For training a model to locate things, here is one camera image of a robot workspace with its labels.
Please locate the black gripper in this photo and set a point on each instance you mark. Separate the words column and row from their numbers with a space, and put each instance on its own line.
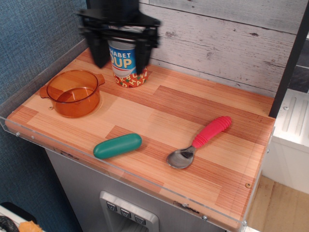
column 119, row 20

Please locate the alphabet soup can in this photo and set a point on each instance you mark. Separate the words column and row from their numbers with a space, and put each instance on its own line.
column 123, row 60

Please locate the orange transparent measuring cup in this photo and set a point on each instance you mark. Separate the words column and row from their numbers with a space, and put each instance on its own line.
column 74, row 93

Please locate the green oblong plastic toy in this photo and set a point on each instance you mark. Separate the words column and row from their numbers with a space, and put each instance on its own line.
column 117, row 146

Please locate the clear acrylic table guard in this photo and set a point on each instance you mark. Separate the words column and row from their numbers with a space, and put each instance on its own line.
column 167, row 113

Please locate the grey toy fridge cabinet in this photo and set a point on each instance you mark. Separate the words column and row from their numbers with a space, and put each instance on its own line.
column 82, row 185

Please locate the silver dispenser button panel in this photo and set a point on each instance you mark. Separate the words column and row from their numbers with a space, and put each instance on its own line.
column 123, row 216

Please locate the white toy sink unit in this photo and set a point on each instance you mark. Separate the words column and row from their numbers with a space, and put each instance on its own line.
column 287, row 157

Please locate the black and orange object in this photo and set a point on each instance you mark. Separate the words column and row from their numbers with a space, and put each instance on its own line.
column 15, row 219

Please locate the spoon with pink handle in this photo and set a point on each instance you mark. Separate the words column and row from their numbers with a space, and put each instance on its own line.
column 182, row 158

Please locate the dark grey right post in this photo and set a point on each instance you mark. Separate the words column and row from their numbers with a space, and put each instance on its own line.
column 291, row 63

